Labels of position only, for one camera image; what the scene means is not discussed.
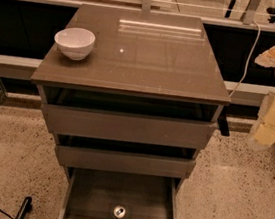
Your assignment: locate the grey open bottom drawer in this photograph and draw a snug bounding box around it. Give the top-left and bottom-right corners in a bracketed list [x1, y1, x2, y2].
[59, 169, 178, 219]

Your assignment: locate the grey top drawer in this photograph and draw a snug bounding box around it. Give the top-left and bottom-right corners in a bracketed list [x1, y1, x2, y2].
[42, 104, 217, 149]

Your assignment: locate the white ceramic bowl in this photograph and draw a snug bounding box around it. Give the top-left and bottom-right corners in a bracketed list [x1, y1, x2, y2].
[54, 27, 96, 61]

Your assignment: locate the grey middle drawer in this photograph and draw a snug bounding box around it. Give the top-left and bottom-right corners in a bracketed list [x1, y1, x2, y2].
[55, 145, 196, 178]

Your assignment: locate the grey drawer cabinet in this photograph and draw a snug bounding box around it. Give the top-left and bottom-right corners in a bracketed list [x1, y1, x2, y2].
[11, 0, 241, 219]

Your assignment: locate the white hanging cable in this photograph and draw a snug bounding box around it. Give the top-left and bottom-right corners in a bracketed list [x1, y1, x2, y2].
[228, 17, 263, 101]

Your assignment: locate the redbull can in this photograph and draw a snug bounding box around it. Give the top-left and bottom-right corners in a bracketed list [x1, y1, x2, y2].
[112, 205, 126, 219]

